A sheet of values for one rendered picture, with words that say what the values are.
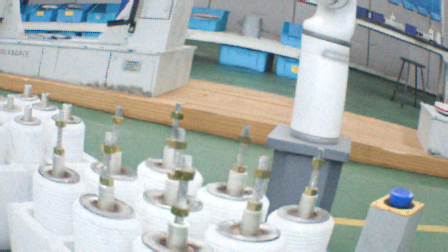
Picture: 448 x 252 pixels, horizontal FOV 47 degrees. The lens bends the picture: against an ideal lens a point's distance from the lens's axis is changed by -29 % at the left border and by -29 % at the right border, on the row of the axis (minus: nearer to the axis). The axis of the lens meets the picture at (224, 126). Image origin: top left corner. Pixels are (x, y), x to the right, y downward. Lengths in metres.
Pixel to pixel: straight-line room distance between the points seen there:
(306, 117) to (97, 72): 1.80
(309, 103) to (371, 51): 7.85
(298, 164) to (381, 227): 0.41
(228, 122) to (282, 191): 1.49
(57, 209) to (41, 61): 2.20
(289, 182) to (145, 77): 1.69
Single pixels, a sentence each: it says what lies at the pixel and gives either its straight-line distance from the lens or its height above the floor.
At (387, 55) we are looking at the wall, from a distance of 8.93.
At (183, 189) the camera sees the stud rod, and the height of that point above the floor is 0.32.
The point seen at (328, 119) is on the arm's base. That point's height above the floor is 0.34.
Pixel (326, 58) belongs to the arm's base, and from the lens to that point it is 1.06.
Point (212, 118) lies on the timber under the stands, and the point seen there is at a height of 0.06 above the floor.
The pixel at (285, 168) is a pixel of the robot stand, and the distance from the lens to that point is 1.07.
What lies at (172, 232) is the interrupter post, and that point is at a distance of 0.64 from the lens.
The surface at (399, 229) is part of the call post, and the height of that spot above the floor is 0.29.
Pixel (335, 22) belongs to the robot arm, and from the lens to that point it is 1.09.
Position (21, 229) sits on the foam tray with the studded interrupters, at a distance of 0.83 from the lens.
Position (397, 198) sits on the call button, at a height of 0.33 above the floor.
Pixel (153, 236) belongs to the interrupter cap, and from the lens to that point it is 0.67.
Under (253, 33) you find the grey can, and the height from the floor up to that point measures 0.30.
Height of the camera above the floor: 0.49
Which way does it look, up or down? 10 degrees down
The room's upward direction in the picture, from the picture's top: 9 degrees clockwise
